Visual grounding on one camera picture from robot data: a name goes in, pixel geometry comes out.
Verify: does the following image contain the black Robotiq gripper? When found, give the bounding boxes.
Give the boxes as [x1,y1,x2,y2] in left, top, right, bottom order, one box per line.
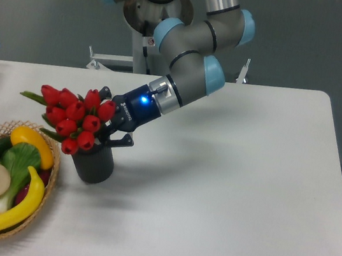
[97,85,161,148]

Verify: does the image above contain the red tulip bouquet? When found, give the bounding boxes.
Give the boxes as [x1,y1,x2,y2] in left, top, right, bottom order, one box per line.
[20,85,117,155]

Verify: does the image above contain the dark grey ribbed vase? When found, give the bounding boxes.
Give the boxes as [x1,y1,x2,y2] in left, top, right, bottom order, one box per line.
[72,145,114,184]

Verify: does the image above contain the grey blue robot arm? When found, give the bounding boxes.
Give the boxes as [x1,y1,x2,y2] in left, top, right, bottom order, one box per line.
[97,0,255,147]

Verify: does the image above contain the dark red vegetable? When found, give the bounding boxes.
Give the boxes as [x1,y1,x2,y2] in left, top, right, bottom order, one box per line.
[14,170,51,206]

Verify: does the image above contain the yellow squash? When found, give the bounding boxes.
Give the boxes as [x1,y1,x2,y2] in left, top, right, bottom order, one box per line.
[10,125,54,170]

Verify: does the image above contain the green bok choy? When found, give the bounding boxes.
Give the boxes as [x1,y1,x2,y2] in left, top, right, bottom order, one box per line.
[0,142,41,214]

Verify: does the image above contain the woven wicker basket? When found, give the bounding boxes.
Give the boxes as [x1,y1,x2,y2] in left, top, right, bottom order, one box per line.
[0,120,61,239]

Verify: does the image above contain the yellow banana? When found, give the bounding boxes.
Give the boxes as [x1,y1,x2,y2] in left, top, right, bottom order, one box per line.
[0,166,45,231]

